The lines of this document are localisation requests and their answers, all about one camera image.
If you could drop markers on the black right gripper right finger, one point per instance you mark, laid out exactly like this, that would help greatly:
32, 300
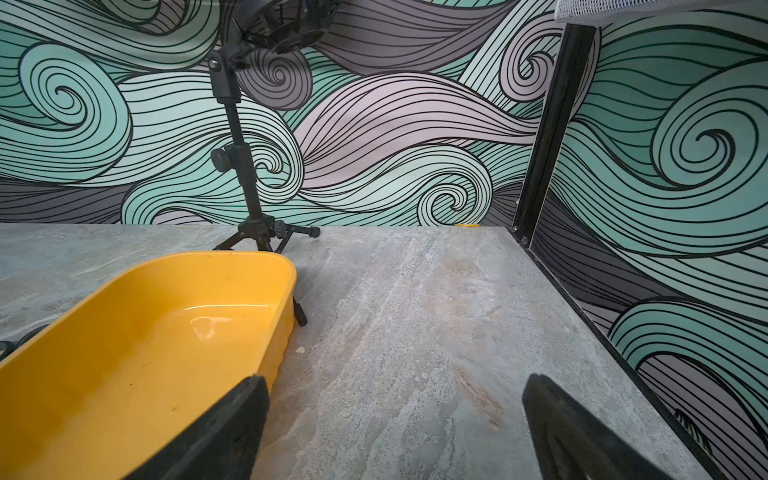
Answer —
572, 443

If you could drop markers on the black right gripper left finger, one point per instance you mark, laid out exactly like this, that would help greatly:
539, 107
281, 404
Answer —
221, 444

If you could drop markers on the yellow plastic storage box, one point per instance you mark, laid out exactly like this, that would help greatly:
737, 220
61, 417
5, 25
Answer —
116, 378

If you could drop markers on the black mini tripod stand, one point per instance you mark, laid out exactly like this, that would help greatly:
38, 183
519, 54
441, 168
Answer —
271, 26

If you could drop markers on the black corner frame post right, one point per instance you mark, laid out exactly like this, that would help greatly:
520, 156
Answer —
560, 99

